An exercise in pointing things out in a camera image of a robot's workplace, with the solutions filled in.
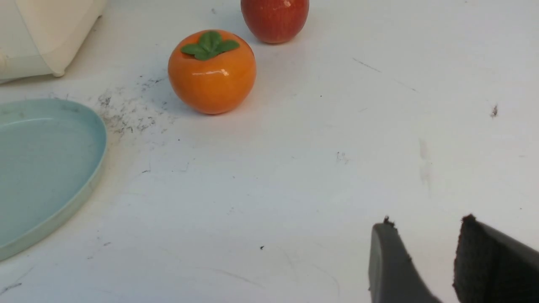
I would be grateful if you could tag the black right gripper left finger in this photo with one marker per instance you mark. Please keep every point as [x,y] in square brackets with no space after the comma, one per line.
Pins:
[393,278]

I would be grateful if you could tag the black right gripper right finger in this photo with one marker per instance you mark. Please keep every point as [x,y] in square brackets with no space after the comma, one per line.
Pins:
[492,267]

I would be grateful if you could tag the white two-slot toaster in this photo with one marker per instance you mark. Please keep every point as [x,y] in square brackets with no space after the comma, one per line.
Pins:
[42,37]

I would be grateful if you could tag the orange persimmon with green leaf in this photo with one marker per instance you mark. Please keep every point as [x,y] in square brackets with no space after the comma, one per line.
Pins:
[212,71]

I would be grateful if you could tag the red apple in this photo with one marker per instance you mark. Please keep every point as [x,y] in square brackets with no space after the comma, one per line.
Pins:
[275,21]

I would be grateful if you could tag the light blue round plate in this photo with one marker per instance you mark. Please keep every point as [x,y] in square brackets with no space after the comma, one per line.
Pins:
[51,157]

